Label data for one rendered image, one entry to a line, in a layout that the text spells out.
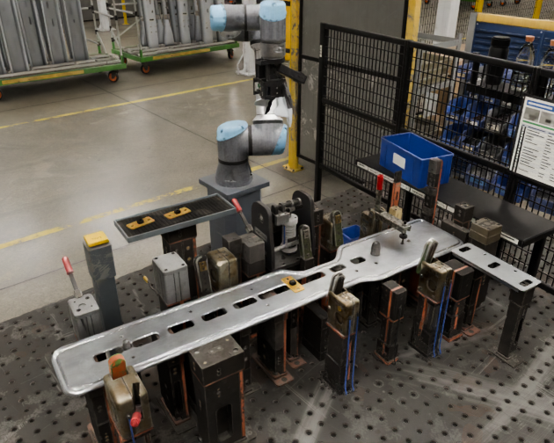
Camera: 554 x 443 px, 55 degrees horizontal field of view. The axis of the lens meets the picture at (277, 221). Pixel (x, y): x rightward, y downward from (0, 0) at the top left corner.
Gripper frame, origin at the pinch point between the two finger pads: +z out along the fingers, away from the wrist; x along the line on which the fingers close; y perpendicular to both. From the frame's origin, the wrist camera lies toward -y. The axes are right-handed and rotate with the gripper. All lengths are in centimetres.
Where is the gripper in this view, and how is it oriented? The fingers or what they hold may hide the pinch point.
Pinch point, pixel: (279, 120)
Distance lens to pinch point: 172.7
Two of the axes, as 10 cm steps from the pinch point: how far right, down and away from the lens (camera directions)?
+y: -8.5, 2.5, -4.6
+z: 0.0, 8.8, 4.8
